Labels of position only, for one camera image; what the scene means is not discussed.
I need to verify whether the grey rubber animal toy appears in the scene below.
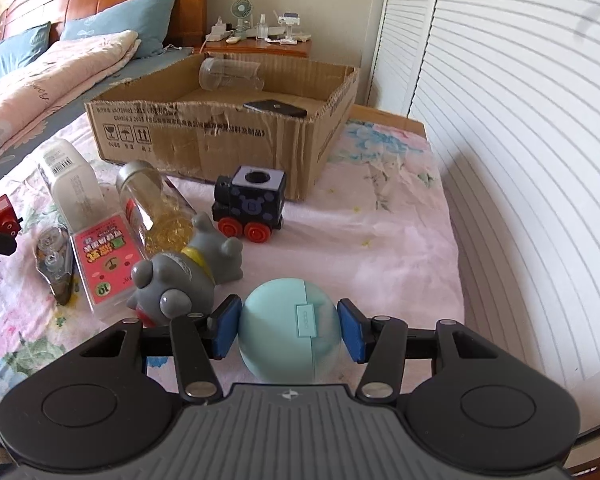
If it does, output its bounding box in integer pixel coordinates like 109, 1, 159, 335
126, 212, 245, 329

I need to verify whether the white phone stand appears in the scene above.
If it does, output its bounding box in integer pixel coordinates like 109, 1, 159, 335
275, 9, 304, 44

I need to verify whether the large blue pillow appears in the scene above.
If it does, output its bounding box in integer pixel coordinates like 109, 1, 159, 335
60, 0, 181, 59

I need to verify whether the small green desk fan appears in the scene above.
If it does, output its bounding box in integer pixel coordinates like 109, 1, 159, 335
229, 0, 251, 37

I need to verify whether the glass jar with yellow contents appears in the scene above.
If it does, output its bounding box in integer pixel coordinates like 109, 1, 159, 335
116, 160, 202, 256

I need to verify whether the cardboard box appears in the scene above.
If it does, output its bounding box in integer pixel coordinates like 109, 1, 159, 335
84, 52, 361, 204

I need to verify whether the wooden nightstand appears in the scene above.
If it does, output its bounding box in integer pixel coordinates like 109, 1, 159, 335
202, 35, 314, 61

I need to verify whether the clear case with pink card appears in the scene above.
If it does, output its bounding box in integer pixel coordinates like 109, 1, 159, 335
71, 212, 149, 319

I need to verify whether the pink floral cloth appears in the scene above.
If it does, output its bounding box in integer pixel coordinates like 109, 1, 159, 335
0, 105, 466, 456

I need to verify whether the pink floral quilt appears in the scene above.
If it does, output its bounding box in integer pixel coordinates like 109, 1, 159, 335
0, 29, 141, 171

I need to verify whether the small blue pillow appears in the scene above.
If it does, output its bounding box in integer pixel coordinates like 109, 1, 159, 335
0, 21, 52, 82

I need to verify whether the clear plastic cup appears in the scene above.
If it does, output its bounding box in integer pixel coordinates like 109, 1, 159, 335
198, 57, 266, 94

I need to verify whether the white louvered wardrobe door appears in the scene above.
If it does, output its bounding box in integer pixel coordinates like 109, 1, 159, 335
408, 0, 600, 441
370, 0, 444, 117

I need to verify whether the teal round earbud case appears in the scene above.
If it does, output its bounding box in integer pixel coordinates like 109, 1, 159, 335
238, 278, 342, 384

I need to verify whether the white plastic bottle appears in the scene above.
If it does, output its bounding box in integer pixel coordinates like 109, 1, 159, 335
34, 139, 119, 234

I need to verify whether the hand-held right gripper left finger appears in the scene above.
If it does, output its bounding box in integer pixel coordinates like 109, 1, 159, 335
80, 294, 244, 404

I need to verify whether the white power strip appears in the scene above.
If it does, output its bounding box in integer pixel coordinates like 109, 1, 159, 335
206, 19, 236, 42

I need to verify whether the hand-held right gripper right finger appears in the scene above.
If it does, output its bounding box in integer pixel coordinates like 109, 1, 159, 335
336, 298, 503, 404

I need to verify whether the correction tape dispenser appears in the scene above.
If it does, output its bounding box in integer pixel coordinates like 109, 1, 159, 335
34, 226, 77, 306

